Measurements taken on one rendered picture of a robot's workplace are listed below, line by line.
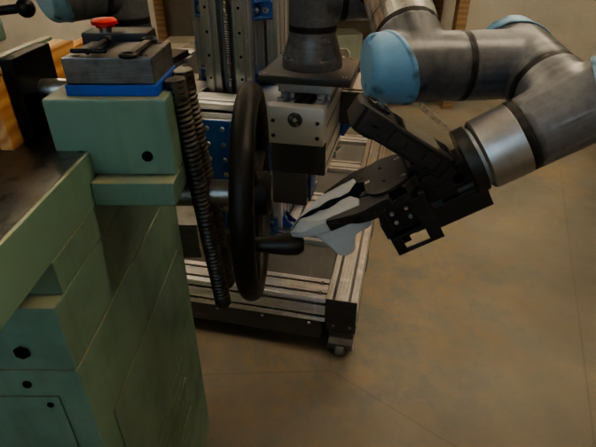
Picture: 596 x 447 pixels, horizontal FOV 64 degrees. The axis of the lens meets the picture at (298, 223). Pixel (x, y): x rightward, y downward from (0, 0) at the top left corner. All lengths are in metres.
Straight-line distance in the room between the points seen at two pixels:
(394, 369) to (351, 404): 0.19
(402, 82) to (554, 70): 0.14
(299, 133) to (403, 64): 0.62
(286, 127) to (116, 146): 0.60
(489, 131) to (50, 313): 0.46
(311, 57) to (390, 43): 0.67
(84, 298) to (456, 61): 0.47
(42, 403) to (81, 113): 0.33
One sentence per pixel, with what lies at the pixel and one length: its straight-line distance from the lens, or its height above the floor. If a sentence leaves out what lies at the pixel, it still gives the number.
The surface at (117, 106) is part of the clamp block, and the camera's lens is 0.56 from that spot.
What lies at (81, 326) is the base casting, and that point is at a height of 0.75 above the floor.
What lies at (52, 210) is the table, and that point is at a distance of 0.52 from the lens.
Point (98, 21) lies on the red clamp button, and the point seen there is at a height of 1.02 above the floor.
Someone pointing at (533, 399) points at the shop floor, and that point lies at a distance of 1.55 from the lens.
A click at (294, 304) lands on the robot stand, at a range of 1.39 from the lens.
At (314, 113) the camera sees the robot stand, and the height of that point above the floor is 0.76.
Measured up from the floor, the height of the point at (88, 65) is 0.99.
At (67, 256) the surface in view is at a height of 0.83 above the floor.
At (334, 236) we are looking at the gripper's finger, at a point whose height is 0.83.
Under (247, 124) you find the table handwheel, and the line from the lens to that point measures 0.53.
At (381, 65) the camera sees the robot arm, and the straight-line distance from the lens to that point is 0.52.
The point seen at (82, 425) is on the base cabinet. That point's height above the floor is 0.62.
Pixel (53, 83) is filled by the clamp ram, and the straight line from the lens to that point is 0.65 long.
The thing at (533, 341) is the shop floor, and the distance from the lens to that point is 1.72.
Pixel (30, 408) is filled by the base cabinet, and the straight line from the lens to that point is 0.65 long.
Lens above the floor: 1.12
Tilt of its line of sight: 32 degrees down
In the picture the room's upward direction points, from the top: straight up
